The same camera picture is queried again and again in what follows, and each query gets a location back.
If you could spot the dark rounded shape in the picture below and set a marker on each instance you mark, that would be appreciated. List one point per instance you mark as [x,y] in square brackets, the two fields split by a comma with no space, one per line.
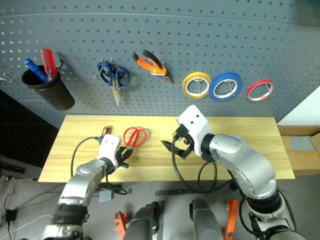
[142,222]
[205,220]

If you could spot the grey metal pegboard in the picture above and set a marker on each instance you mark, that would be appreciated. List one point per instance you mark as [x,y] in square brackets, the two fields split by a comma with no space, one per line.
[160,32]

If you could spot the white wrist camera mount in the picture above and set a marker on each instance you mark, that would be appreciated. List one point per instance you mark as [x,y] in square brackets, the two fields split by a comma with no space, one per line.
[108,146]
[197,125]

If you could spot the yellow tape roll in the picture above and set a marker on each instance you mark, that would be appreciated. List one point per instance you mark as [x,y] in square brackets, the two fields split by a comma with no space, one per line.
[185,86]

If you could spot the short orange floor object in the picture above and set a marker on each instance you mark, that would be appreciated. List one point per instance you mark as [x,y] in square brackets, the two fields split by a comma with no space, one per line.
[121,221]

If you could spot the small grey floor box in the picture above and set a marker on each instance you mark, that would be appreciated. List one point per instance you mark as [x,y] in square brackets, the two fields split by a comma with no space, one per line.
[105,196]

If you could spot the long orange floor object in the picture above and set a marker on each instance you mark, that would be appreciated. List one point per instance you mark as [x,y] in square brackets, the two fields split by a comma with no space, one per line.
[232,217]

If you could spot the black cup holder hook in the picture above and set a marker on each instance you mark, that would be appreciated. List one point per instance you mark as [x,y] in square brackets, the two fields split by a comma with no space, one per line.
[60,64]

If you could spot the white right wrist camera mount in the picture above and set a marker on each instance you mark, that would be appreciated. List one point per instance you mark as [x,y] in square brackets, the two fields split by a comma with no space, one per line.
[197,125]

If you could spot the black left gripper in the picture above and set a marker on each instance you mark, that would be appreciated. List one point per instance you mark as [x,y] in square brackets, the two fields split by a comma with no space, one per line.
[120,156]

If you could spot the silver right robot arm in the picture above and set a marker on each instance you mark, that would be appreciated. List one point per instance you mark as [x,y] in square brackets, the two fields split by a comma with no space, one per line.
[245,160]

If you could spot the empty silver pegboard hook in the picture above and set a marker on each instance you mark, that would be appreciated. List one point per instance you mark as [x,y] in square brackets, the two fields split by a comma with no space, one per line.
[7,78]

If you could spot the black cylindrical tool cup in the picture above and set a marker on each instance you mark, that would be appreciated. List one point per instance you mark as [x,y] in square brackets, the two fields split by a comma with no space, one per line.
[53,93]

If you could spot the silver tape pegboard hook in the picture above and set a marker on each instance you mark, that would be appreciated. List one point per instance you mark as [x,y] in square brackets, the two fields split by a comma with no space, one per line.
[268,86]
[231,87]
[198,86]

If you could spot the silver pliers pegboard hook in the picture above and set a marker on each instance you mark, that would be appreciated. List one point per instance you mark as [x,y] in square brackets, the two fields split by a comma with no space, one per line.
[163,63]

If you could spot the orange and black hand tool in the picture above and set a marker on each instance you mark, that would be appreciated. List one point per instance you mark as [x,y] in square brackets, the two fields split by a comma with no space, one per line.
[107,130]

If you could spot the brown cardboard box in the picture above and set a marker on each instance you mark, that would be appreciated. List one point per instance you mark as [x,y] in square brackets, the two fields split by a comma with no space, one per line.
[300,160]

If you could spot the red tape roll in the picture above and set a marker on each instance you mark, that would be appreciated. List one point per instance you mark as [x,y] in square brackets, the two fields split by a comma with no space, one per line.
[251,90]

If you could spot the orange and black pliers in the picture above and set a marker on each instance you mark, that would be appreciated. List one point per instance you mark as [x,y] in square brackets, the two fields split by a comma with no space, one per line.
[148,63]

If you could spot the silver scissors pegboard hook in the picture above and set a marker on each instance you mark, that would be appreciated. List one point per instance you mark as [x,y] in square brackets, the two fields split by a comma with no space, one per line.
[101,68]

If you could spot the blue tape roll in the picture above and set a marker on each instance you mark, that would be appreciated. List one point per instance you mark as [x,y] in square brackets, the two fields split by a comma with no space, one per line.
[213,87]

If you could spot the black table base frame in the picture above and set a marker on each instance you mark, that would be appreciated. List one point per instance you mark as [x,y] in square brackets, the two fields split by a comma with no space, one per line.
[175,192]

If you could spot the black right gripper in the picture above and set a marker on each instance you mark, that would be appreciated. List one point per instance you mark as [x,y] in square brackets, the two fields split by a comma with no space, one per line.
[185,138]

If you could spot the black power adapter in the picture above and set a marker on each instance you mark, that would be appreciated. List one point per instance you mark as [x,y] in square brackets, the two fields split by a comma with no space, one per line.
[10,215]

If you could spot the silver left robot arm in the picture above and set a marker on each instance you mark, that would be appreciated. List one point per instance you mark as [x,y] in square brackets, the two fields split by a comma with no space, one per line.
[82,180]

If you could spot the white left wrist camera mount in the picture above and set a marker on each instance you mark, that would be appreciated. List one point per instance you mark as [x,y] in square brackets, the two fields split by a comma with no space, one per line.
[108,146]

